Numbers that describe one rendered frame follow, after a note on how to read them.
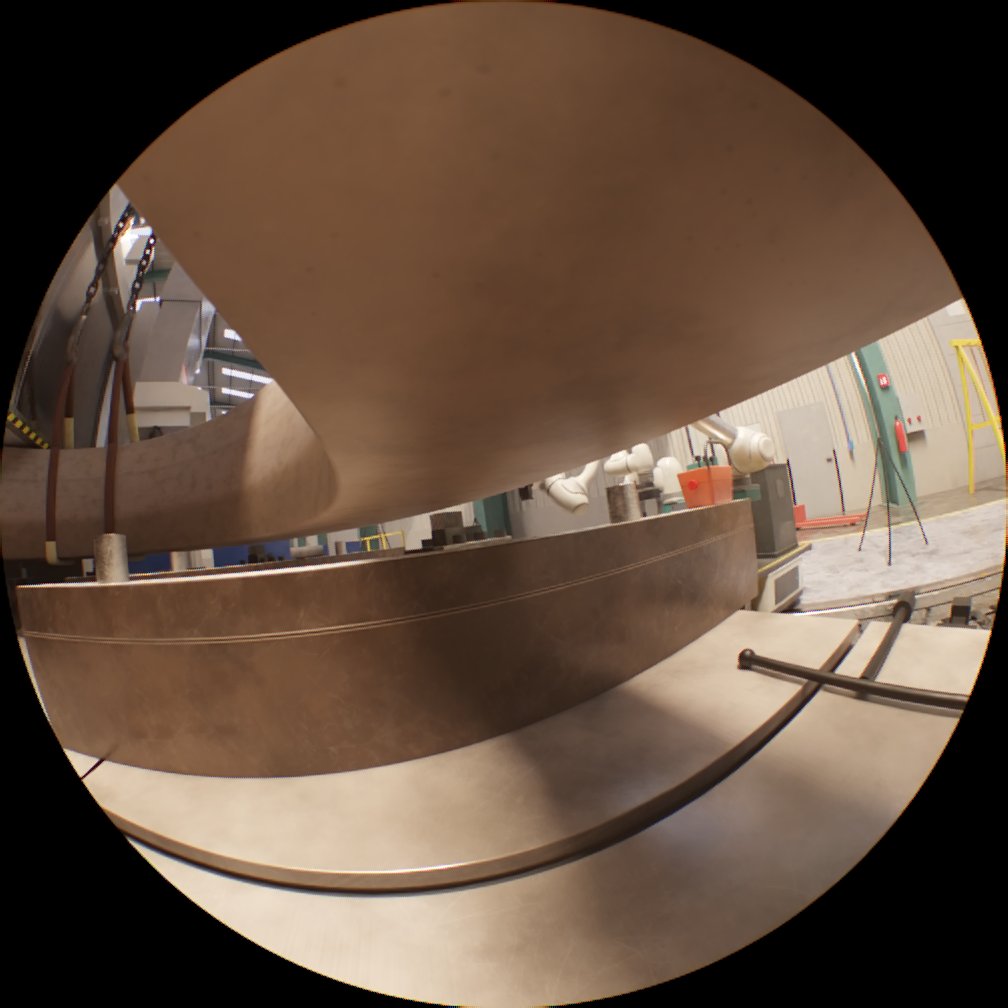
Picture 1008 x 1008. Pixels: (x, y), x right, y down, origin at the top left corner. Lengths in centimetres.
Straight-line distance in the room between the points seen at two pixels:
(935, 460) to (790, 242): 824
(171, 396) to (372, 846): 426
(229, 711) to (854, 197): 87
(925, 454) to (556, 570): 807
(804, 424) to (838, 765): 715
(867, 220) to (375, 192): 25
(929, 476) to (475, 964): 837
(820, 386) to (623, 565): 727
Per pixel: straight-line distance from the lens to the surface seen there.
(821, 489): 746
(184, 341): 481
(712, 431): 153
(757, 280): 26
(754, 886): 46
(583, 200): 17
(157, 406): 437
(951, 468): 866
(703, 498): 115
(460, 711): 65
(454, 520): 166
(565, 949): 42
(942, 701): 72
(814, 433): 752
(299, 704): 63
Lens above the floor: 71
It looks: 4 degrees up
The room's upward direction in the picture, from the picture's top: 8 degrees counter-clockwise
